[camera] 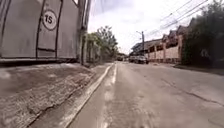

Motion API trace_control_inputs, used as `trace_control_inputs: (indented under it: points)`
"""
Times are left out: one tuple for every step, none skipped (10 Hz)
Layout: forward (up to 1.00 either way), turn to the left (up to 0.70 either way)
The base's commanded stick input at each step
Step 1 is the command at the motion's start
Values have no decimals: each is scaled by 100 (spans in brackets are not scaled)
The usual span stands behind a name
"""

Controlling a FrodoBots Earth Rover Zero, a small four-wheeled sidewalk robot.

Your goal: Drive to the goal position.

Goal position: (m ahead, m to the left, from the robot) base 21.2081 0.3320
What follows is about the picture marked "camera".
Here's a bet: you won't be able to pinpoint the group of green trees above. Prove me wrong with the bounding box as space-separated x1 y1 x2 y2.
84 25 119 63

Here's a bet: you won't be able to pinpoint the parked vehicle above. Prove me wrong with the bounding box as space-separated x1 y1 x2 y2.
128 54 150 65

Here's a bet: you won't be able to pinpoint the utility pole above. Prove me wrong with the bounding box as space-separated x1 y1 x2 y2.
135 30 146 56

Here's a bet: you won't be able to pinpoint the concrete kerb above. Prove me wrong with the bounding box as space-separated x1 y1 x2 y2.
58 63 116 128

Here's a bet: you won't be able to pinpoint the grey concrete road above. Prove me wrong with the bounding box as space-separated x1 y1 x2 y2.
66 61 224 128

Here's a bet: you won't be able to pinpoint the round white sign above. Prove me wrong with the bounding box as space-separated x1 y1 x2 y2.
42 9 58 32

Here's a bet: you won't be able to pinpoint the cracked concrete pavement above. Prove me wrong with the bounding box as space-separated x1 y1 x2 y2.
0 62 114 128

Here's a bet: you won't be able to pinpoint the grey metal gate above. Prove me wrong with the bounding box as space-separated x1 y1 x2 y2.
0 0 93 64

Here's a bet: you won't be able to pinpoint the large dark tree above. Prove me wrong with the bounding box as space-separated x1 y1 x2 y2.
181 0 224 68

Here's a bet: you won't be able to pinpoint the row of houses with wall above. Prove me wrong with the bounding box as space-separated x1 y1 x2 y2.
129 18 198 64

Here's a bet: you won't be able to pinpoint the overhead wires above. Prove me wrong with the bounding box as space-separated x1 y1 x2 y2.
144 0 214 38

